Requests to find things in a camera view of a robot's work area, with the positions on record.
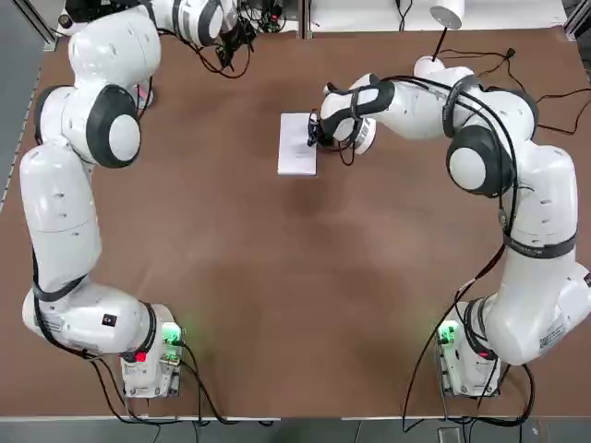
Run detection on black equipment with cables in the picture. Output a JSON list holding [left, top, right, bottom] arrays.
[[239, 0, 299, 34]]

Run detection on black lamp power cable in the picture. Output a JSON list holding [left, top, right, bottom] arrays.
[[438, 47, 591, 137]]

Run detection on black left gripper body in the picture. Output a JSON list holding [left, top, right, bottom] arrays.
[[219, 20, 248, 66]]

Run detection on white A4 paper sheet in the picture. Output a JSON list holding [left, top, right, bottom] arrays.
[[276, 113, 320, 178]]

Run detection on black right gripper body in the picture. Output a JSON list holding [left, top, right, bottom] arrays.
[[315, 117, 342, 150]]

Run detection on white side table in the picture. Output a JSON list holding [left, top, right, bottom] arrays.
[[312, 0, 570, 32]]

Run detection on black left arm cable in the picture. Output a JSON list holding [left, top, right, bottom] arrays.
[[196, 25, 256, 80]]

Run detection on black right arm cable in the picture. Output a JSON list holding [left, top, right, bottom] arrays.
[[385, 73, 523, 296]]

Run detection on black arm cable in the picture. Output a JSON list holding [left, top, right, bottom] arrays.
[[385, 73, 523, 296], [196, 25, 256, 80]]

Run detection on aluminium frame post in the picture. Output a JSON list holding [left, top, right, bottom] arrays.
[[296, 0, 314, 42], [565, 0, 591, 43]]

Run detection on white desk lamp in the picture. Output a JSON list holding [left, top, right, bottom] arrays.
[[413, 0, 465, 79]]

